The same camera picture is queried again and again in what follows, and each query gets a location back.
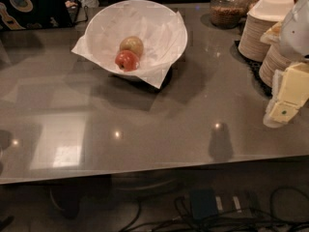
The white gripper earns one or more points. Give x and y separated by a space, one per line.
295 34

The yellow-green apple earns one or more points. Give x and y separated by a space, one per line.
133 44

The white bowl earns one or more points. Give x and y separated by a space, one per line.
161 26

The red apple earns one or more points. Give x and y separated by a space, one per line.
127 61

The front stack of paper bowls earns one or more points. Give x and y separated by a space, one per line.
274 60

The stack of paper bowls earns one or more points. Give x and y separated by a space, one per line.
274 60
259 19

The black mat under bowls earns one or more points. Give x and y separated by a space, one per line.
254 68

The rear stack of paper bowls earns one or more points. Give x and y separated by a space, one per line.
259 19

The glass jar of grains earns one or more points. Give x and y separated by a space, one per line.
227 13

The white paper liner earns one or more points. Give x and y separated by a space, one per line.
154 65

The black power adapter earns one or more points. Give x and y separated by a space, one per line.
203 203

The black laptop with stickers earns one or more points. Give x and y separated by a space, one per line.
18 15

